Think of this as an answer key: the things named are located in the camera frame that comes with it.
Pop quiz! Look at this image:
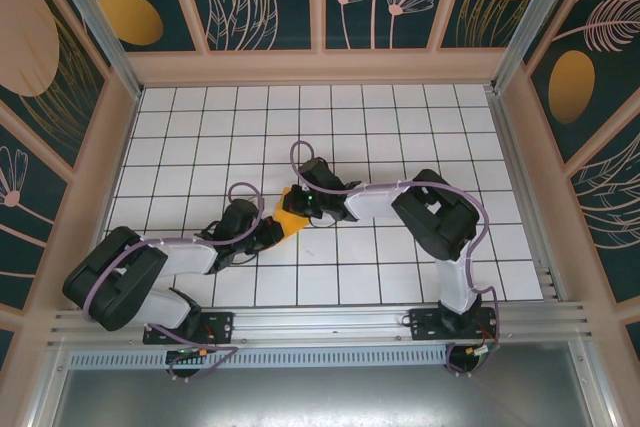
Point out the orange square paper sheet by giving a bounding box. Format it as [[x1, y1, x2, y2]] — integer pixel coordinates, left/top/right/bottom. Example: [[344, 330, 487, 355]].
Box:
[[264, 185, 311, 250]]

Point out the small power connector board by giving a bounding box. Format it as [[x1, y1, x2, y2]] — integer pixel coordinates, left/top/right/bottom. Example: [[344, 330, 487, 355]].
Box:
[[462, 344, 501, 363], [164, 345, 221, 363]]

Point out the grey metal panel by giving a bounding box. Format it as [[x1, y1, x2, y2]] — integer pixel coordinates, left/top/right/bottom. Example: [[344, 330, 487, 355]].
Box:
[[29, 366, 616, 427]]

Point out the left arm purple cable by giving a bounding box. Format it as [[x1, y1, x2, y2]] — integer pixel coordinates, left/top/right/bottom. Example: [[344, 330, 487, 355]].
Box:
[[82, 180, 264, 383]]

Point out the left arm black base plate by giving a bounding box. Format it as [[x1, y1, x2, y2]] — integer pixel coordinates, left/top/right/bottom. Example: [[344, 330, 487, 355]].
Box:
[[143, 311, 236, 346]]

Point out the aluminium mounting rail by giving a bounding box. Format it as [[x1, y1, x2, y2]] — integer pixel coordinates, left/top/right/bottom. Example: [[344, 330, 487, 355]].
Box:
[[47, 302, 596, 348]]

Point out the grey slotted cable duct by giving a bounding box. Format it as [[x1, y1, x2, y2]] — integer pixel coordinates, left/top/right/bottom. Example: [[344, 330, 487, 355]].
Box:
[[64, 346, 451, 369]]

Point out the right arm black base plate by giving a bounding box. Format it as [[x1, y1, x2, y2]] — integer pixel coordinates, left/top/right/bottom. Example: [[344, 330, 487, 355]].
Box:
[[408, 306, 501, 341]]

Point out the aluminium side rail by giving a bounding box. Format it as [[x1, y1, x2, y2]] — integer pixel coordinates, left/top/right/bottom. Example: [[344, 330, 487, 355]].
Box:
[[487, 89, 569, 303]]

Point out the aluminium frame post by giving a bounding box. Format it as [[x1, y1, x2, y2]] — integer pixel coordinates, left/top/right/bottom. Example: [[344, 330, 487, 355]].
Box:
[[39, 0, 144, 101], [489, 0, 571, 93]]

